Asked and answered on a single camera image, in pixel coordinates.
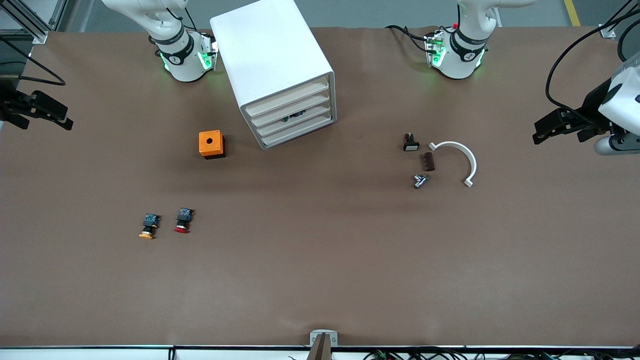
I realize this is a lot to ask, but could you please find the yellow mushroom push button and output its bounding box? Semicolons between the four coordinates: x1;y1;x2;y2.
138;213;161;240

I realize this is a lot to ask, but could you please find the red mushroom push button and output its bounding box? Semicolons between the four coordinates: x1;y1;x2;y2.
174;207;195;234

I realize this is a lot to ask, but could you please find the white drawer cabinet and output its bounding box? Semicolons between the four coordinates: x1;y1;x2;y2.
209;0;337;151

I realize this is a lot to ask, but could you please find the white semicircular clamp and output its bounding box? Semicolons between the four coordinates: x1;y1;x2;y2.
428;141;478;188

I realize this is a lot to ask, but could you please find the brown tapered pole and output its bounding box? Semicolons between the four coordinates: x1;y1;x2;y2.
306;333;333;360

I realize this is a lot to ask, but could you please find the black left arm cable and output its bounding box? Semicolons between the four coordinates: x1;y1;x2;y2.
545;0;640;121

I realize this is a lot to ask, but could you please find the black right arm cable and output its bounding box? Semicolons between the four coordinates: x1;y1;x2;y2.
0;35;67;87

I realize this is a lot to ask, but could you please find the aluminium frame profile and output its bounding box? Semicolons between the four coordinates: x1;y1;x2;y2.
0;0;68;45
600;0;640;40

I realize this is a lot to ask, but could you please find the orange button enclosure box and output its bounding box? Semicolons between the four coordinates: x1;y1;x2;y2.
198;130;226;160

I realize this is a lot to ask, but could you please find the black arm base cable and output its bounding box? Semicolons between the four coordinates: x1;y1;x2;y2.
385;24;432;53

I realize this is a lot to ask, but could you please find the white table edge rail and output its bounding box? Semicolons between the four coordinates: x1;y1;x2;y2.
0;345;640;360

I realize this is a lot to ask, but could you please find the black cable bundle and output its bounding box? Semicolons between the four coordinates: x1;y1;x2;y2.
287;347;640;360

